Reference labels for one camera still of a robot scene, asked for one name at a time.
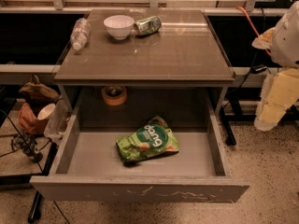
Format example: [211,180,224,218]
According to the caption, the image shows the clear plastic container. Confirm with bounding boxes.
[44,100,68,142]

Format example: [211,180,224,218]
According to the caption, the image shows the clear plastic water bottle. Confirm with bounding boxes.
[70,18,91,50]

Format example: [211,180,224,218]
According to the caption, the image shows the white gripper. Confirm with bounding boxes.
[252,1,299,132]

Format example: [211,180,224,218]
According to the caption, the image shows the black power adapter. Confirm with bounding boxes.
[250,64,267,74]

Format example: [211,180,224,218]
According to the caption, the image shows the grey open drawer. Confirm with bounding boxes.
[31,88,249,203]

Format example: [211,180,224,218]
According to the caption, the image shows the green rice chip bag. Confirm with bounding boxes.
[116,116,179,163]

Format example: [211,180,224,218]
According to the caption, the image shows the grey cabinet with counter top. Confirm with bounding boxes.
[54,9,234,116]

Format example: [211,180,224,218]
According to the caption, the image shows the white ceramic bowl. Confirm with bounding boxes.
[104,15,135,40]

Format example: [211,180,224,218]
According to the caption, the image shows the white cup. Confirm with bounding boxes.
[37,104,56,120]

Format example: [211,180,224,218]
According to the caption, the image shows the orange tape roll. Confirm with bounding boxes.
[101,86,127,106]

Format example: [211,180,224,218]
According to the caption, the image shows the green soda can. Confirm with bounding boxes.
[135,16,162,36]

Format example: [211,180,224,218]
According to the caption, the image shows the orange cable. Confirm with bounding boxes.
[235,5,273,57]

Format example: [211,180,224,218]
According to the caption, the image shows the black cables on floor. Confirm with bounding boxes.
[0,109,52,173]

